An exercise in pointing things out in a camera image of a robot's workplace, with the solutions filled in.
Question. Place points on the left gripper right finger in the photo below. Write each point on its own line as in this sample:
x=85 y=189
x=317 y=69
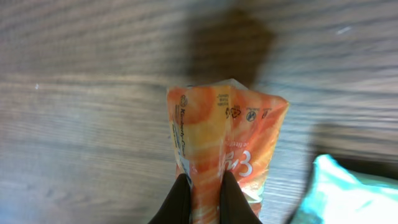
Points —
x=234 y=208

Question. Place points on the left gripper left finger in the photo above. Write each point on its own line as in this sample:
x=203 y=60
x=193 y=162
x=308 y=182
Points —
x=176 y=206

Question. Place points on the orange tissue packet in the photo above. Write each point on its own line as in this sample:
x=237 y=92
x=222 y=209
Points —
x=223 y=127

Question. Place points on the green wet wipes packet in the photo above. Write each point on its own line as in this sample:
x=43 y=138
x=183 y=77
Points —
x=338 y=196

